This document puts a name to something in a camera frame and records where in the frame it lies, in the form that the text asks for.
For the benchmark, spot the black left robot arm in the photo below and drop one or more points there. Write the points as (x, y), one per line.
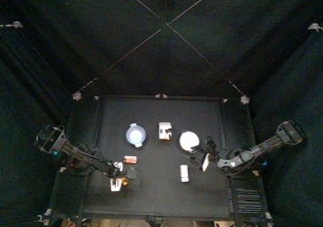
(77, 152)

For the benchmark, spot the metal frame corner bracket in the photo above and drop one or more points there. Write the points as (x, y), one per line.
(76, 95)
(313, 26)
(16, 25)
(244, 99)

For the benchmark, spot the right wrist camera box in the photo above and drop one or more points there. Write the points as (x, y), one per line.
(209, 143)

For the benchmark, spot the cream round bowl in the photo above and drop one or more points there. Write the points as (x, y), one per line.
(188, 140)

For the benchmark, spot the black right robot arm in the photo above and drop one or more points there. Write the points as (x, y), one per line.
(260, 148)

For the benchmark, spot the small white box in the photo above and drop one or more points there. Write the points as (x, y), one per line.
(164, 130)

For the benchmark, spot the white box with red lid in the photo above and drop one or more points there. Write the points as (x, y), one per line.
(129, 159)

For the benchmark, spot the white segmented rectangular toy box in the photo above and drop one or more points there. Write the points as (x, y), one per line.
(184, 173)

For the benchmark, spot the orange toy squash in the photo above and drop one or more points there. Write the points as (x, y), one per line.
(124, 182)

